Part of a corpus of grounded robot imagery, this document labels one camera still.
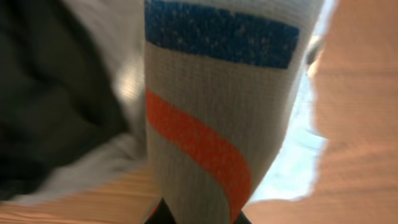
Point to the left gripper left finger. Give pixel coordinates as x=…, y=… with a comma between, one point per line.
x=160, y=214

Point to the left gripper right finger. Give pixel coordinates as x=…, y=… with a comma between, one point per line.
x=242, y=219

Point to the light blue printed t-shirt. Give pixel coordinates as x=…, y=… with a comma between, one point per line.
x=230, y=103

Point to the folded black garment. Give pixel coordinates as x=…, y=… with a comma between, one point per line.
x=56, y=98

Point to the folded grey garment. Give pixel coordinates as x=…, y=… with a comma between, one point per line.
x=117, y=26

